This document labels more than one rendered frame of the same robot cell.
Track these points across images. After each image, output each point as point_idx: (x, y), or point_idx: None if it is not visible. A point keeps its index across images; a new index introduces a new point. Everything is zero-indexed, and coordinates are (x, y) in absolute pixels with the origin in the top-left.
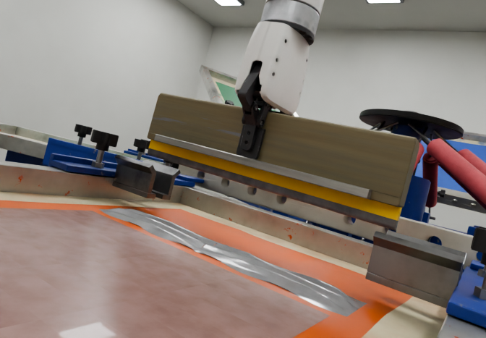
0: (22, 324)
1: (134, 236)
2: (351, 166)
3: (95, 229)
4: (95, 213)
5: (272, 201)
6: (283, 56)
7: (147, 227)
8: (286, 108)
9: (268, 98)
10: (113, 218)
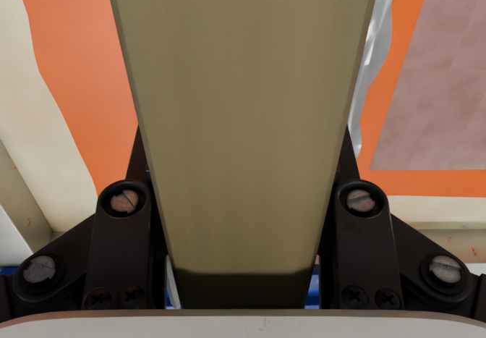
0: None
1: (445, 46)
2: None
3: (479, 86)
4: (381, 155)
5: None
6: None
7: (368, 82)
8: (150, 328)
9: (459, 321)
10: (372, 134)
